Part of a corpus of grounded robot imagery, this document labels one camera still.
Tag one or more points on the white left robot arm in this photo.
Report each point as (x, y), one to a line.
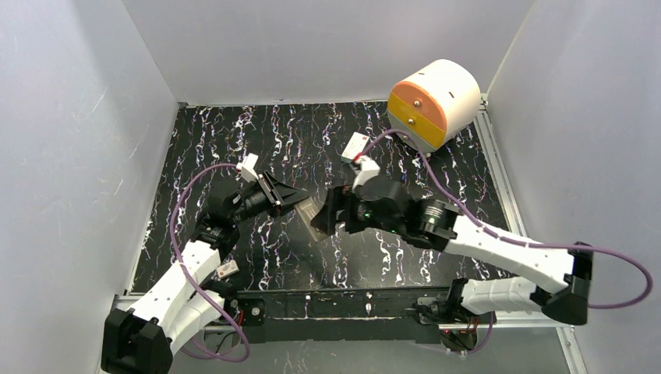
(145, 337)

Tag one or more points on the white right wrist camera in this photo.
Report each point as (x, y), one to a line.
(365, 169)

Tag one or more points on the black base bar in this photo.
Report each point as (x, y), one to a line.
(352, 314)

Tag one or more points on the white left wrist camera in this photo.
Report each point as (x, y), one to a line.
(246, 168)

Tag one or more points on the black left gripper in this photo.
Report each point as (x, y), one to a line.
(273, 192)

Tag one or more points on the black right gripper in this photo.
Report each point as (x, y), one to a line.
(340, 210)

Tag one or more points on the beige remote control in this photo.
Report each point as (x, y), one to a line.
(307, 211)

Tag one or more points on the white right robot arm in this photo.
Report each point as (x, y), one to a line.
(554, 282)

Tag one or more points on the white remote with red button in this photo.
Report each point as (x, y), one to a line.
(357, 142)

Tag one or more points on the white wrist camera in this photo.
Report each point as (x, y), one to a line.
(246, 168)
(365, 169)

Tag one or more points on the round drawer cabinet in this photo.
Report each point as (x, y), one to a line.
(434, 104)

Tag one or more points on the small white red remote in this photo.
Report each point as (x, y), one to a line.
(227, 269)

